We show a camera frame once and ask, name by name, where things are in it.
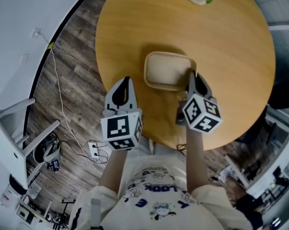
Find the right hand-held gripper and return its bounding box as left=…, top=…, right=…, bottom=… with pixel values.
left=175, top=71, right=223, bottom=135

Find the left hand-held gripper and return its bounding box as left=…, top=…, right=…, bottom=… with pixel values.
left=100, top=77, right=144, bottom=150

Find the shallow beige tray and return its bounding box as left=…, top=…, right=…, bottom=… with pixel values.
left=143, top=51, right=197, bottom=92

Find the person's left forearm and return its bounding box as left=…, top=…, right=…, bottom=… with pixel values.
left=100, top=149, right=129, bottom=196

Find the person's right forearm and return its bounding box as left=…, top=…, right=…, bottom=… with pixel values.
left=185, top=126, right=211, bottom=194

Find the round wooden table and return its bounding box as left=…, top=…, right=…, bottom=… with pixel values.
left=95, top=0, right=277, bottom=151

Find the white power strip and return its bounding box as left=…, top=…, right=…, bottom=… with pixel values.
left=88, top=139, right=107, bottom=159

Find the white headset device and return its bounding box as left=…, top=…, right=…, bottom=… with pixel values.
left=40, top=133, right=63, bottom=172

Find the person's cream printed shirt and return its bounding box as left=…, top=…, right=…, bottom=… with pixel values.
left=69, top=140, right=265, bottom=230

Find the white desk with black edge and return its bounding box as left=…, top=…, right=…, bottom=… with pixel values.
left=224, top=104, right=289, bottom=199

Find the white thin cable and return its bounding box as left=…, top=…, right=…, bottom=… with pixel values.
left=40, top=31, right=106, bottom=164

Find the black power cable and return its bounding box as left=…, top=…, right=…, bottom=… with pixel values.
left=59, top=139, right=109, bottom=165

